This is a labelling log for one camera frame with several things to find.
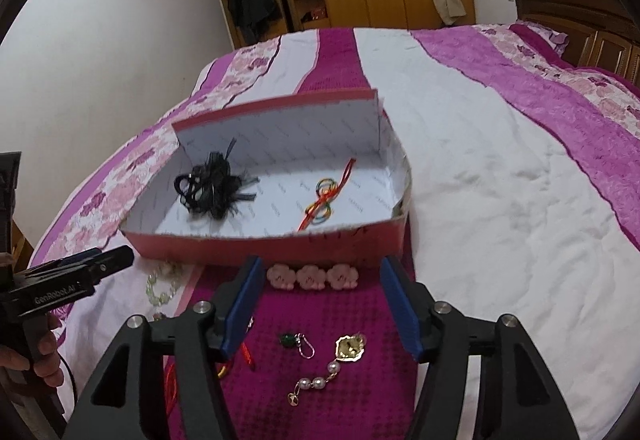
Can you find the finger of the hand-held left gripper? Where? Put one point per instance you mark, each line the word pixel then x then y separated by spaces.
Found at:
pixel 82 255
pixel 117 258

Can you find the green bead earring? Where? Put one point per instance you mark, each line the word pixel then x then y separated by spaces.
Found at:
pixel 286 339

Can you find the red cardboard box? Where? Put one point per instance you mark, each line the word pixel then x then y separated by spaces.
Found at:
pixel 310 144

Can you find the wooden bedside furniture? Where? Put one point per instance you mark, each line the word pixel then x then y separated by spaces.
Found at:
pixel 22 245

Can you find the bed with purple quilt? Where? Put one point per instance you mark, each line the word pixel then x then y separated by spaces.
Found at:
pixel 500 195

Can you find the person's left hand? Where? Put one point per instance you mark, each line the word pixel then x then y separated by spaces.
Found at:
pixel 44 345

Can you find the black ribbon hair bow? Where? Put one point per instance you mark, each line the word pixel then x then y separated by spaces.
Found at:
pixel 212 185

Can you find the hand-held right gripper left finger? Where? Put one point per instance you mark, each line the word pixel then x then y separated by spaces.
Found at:
pixel 242 305

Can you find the wooden headboard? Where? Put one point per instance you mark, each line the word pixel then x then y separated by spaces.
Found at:
pixel 600 34

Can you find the pink floral pillow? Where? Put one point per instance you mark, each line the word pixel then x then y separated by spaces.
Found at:
pixel 542 37

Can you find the red item on shelf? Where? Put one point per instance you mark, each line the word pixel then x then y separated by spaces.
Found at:
pixel 315 15

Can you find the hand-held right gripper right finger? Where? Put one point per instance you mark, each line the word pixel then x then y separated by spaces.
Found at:
pixel 400 310

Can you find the pink flower hair clip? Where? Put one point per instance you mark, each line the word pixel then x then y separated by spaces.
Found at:
pixel 310 277

